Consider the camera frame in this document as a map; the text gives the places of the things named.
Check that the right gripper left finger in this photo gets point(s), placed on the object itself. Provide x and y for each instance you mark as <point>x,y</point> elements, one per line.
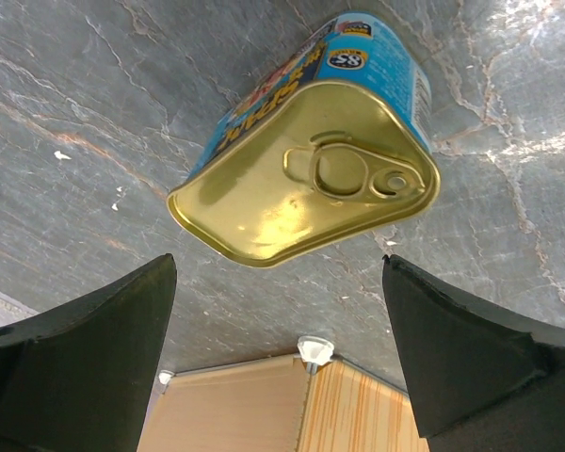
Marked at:
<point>79,377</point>

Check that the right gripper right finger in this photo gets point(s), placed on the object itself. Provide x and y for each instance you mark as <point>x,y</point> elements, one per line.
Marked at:
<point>479,377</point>

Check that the gold spam can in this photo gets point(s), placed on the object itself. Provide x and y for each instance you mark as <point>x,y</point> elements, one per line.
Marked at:
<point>332,144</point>

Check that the wooden cabinet box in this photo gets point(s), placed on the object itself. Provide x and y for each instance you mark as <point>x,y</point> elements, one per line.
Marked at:
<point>280,403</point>

